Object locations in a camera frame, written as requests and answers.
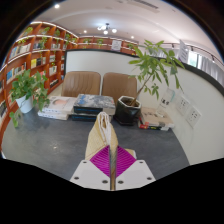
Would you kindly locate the red and black book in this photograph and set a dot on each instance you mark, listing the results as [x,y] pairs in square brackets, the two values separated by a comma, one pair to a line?
[151,127]

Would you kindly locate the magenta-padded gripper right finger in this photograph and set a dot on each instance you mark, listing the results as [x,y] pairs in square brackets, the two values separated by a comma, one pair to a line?
[136,174]

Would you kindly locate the white window curtain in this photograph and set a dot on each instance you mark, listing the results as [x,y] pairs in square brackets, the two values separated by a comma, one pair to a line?
[211,68]

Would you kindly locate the white book with pink cover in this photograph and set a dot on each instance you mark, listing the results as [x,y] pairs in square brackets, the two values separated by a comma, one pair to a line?
[59,104]

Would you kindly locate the clear acrylic sign stand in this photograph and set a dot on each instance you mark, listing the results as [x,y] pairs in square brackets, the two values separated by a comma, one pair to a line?
[166,101]

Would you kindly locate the cream towel with tan stripes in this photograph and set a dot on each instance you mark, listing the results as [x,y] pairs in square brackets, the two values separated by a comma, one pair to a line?
[98,136]

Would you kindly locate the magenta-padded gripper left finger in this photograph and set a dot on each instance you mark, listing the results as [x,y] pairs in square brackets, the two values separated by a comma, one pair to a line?
[88,174]

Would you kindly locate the flat white book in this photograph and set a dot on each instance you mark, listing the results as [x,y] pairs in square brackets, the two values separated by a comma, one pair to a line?
[53,115]

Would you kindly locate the ceiling air vent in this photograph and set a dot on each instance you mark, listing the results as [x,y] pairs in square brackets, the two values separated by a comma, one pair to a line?
[143,4]

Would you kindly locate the leafy plant in white pot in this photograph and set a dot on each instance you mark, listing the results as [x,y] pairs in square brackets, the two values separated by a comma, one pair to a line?
[25,88]

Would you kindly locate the white wall socket panel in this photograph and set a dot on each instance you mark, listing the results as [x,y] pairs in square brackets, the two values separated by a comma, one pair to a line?
[183,104]
[194,116]

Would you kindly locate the white framed sign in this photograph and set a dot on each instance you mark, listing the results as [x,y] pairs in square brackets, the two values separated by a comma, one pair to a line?
[116,45]

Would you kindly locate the tan cover book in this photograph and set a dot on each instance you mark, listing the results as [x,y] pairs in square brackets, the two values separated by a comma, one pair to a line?
[156,116]

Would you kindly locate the small tree in black pot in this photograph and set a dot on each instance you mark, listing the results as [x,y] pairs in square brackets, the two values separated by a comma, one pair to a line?
[128,110]

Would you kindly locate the white hanging banner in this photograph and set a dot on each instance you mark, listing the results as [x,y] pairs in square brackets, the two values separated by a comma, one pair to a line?
[183,51]

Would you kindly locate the orange wooden bookshelf unit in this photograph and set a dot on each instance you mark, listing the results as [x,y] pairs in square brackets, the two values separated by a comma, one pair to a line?
[30,56]

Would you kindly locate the ceiling lamp cluster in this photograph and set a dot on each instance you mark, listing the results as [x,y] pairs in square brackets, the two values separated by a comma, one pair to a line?
[106,29]

